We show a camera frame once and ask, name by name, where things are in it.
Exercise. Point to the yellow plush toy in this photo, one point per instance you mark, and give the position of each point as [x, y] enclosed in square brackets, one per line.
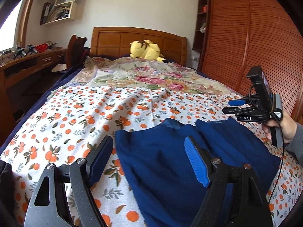
[144, 50]

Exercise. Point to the navy blue jacket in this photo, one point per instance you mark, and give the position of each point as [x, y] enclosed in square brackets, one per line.
[161, 165]

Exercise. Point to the window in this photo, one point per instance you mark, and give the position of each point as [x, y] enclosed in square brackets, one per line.
[11, 28]

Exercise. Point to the orange print bed sheet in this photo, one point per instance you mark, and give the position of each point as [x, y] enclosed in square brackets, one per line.
[71, 113]

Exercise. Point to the wooden headboard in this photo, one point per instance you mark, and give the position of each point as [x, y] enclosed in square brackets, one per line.
[113, 40]

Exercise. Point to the cream wall shelf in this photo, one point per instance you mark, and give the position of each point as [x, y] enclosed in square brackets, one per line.
[71, 11]

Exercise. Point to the wooden chair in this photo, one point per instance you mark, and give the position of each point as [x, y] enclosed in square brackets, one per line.
[74, 49]

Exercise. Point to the floral blanket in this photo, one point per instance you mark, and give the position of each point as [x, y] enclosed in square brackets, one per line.
[146, 75]

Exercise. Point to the wooden open shelf unit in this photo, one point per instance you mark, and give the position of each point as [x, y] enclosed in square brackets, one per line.
[201, 40]

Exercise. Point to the person's right hand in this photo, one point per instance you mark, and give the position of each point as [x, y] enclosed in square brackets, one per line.
[287, 127]

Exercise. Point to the wooden slatted wardrobe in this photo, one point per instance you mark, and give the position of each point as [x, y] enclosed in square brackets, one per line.
[227, 40]

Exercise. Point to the grey device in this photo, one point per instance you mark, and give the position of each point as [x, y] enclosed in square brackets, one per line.
[20, 52]
[32, 49]

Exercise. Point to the black cloth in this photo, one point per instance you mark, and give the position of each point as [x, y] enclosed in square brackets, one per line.
[6, 184]

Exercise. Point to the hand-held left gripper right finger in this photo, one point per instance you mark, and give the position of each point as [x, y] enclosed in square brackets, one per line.
[196, 158]

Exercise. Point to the person's right forearm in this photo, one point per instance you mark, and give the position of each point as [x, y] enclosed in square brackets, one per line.
[297, 144]

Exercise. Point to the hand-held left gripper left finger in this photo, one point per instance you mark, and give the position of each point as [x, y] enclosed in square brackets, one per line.
[101, 160]

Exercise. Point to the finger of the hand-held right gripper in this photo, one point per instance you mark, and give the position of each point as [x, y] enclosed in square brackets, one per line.
[230, 110]
[235, 102]

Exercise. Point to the wooden desk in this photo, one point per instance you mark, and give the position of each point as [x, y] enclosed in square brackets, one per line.
[45, 60]

